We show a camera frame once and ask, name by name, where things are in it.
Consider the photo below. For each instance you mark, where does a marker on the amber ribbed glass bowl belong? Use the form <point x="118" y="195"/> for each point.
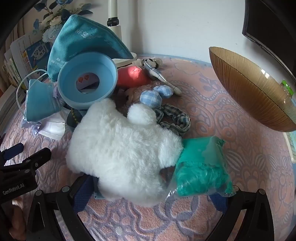
<point x="249" y="92"/>

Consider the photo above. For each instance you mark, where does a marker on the white face mask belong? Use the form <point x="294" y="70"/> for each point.
<point x="52" y="128"/>

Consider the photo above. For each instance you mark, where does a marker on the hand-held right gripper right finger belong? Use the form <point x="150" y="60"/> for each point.
<point x="218" y="202"/>

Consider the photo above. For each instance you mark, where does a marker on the black television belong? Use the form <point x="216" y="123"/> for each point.
<point x="272" y="27"/>

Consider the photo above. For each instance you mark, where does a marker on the stack of magazines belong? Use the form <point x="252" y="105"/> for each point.
<point x="9" y="106"/>

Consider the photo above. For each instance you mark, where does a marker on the person's left hand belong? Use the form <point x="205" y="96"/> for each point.
<point x="19" y="220"/>

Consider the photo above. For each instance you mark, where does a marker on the checked fabric scrunchie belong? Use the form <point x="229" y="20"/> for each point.
<point x="178" y="122"/>

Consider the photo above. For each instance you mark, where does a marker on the green stuffing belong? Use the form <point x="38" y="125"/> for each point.
<point x="198" y="171"/>

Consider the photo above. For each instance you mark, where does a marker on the row of upright books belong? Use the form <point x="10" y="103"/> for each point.
<point x="27" y="55"/>

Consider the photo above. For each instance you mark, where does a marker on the blue face mask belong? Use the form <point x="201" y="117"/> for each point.
<point x="39" y="102"/>

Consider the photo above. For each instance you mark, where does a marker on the printed paper sheet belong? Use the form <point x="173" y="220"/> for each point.
<point x="291" y="148"/>

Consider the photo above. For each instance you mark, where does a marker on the blue checked plush toy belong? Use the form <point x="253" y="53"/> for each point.
<point x="150" y="97"/>

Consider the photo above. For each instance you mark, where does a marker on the artificial flower bouquet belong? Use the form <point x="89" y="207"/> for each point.
<point x="55" y="19"/>

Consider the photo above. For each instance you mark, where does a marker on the white desk lamp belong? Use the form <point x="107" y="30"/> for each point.
<point x="113" y="9"/>

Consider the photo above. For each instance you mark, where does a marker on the red orange soft pouch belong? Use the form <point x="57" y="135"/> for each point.
<point x="131" y="76"/>

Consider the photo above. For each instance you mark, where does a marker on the pink patterned blanket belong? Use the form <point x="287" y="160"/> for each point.
<point x="242" y="162"/>

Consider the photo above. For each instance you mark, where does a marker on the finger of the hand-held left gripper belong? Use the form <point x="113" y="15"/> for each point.
<point x="14" y="148"/>
<point x="34" y="158"/>

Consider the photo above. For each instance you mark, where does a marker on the white plush toy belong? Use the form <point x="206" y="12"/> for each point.
<point x="120" y="153"/>

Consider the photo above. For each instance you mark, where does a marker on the teal velvet pouch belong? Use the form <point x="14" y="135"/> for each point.
<point x="87" y="41"/>

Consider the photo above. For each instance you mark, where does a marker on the clear snack bag green label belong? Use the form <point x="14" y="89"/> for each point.
<point x="286" y="87"/>

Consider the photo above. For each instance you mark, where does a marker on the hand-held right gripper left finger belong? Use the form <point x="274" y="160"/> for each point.
<point x="84" y="194"/>

